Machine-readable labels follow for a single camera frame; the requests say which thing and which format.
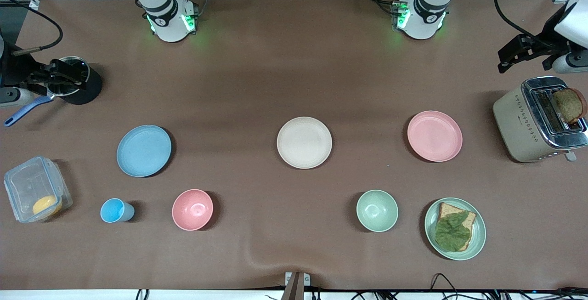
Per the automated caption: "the thin black looped cable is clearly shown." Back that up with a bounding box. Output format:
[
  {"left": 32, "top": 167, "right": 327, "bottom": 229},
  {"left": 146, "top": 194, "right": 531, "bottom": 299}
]
[{"left": 430, "top": 273, "right": 464, "bottom": 300}]

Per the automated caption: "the green bowl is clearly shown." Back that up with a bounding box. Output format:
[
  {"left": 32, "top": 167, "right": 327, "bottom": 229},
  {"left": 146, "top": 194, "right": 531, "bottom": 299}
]
[{"left": 356, "top": 190, "right": 399, "bottom": 233}]

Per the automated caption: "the green lettuce leaf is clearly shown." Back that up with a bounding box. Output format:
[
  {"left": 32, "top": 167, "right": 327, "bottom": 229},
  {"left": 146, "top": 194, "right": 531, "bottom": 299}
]
[{"left": 435, "top": 211, "right": 473, "bottom": 252}]

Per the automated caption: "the orange round food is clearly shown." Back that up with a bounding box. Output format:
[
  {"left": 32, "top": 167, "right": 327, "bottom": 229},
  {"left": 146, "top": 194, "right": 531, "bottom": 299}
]
[{"left": 32, "top": 195, "right": 62, "bottom": 216}]

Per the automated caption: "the brown bread slice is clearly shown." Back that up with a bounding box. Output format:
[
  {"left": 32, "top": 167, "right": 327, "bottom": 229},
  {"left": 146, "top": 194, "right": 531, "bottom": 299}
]
[{"left": 436, "top": 202, "right": 477, "bottom": 252}]

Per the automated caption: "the beige plate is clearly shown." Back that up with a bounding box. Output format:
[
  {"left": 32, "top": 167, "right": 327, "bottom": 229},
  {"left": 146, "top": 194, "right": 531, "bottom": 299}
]
[{"left": 277, "top": 116, "right": 333, "bottom": 170}]

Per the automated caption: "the dark toasted bread slice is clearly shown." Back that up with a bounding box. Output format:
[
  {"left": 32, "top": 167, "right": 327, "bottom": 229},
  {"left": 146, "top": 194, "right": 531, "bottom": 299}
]
[{"left": 551, "top": 87, "right": 588, "bottom": 125}]

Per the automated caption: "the green plate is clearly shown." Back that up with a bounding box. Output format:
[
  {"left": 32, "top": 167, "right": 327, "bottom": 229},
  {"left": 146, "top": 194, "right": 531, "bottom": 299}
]
[{"left": 424, "top": 198, "right": 486, "bottom": 261}]

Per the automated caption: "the clear plastic container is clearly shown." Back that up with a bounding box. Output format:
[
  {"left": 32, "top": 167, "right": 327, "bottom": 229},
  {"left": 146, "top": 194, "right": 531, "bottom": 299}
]
[{"left": 4, "top": 156, "right": 73, "bottom": 224}]

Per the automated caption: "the blue plate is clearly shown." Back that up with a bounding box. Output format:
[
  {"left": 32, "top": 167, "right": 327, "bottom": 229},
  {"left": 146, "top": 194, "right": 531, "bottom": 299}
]
[{"left": 116, "top": 125, "right": 172, "bottom": 178}]

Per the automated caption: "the black pot blue handle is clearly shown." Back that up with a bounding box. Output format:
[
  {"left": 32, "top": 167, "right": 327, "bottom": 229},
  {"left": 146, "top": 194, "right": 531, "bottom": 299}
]
[{"left": 4, "top": 56, "right": 103, "bottom": 127}]

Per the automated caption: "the beige chrome toaster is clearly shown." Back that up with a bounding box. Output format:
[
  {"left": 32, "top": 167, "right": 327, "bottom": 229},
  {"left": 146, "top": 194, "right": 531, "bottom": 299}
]
[{"left": 492, "top": 76, "right": 588, "bottom": 163}]

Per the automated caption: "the pink plate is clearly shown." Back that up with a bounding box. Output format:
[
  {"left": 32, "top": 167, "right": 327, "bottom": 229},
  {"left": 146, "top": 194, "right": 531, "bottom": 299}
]
[{"left": 407, "top": 110, "right": 463, "bottom": 163}]

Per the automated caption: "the blue cup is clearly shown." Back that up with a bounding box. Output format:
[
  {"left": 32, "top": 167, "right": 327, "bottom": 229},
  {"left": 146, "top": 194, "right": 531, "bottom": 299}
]
[{"left": 100, "top": 198, "right": 135, "bottom": 224}]

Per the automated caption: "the brown table mat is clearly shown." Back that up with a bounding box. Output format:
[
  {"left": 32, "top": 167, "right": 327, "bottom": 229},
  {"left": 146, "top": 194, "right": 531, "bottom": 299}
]
[{"left": 0, "top": 0, "right": 588, "bottom": 291}]

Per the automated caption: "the pink bowl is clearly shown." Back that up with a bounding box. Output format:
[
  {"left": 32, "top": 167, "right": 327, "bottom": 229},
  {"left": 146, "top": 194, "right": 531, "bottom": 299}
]
[{"left": 172, "top": 189, "right": 214, "bottom": 232}]

